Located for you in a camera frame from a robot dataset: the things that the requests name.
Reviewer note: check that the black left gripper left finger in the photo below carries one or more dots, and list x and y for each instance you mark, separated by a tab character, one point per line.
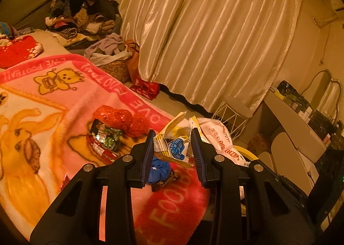
95	207

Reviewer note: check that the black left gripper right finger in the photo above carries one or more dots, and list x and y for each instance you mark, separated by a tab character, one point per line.
253	204

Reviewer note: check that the white red plastic bag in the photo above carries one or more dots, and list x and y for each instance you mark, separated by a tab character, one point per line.
216	133

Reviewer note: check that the blue wrapper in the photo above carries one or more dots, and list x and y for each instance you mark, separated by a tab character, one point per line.
161	174

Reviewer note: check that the yellow white paper wrapper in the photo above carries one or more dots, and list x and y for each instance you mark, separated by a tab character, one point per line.
172	144

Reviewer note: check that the red crinkled plastic bag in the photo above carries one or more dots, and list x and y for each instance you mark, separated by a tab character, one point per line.
133	125

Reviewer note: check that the yellow rimmed black trash bin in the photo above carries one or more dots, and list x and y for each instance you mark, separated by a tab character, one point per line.
246	153

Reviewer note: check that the white chair by table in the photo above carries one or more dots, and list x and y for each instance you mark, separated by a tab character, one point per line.
283	158

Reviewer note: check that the green black snack packet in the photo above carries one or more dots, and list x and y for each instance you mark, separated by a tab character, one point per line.
104	141

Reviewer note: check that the white dressing table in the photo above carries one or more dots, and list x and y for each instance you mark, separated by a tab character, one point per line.
301	135

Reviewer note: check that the pink cartoon fleece blanket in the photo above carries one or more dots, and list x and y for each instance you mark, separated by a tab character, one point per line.
47	107

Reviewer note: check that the red gift bag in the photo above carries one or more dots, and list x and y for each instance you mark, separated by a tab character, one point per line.
149	90

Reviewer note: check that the woven laundry basket with clothes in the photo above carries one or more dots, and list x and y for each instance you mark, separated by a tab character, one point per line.
111	55

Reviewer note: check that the orange bag by curtain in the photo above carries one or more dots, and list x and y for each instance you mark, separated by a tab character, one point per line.
133	61

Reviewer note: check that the cream satin curtain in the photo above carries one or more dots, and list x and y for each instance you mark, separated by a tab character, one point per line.
206	50

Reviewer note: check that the red floral pillow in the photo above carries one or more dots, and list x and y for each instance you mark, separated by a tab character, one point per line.
19	50

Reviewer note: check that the pile of clothes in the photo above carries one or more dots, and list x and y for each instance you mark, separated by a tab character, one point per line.
72	22

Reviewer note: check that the white wire frame stool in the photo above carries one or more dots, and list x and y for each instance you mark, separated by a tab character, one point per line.
234	115

